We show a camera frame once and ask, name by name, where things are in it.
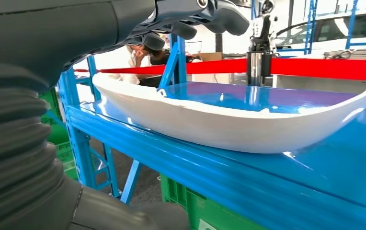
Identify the white curved plastic part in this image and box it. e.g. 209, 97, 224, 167
92, 73, 366, 155

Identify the blue metal shelf rack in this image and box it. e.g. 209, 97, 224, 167
57, 33, 366, 230

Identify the brown cardboard box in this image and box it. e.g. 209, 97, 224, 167
191, 51, 223, 62

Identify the person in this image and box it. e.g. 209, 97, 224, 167
105, 41, 171, 87

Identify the green plastic crate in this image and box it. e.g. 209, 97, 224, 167
160, 174, 266, 230
39, 89, 78, 180

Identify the black white machine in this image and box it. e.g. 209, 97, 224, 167
249, 0, 277, 53

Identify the red barrier belt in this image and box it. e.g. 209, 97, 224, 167
74, 58, 366, 81

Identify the blue background rack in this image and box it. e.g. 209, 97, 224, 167
303, 0, 366, 55

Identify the white car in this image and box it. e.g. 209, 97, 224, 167
275, 9, 366, 59

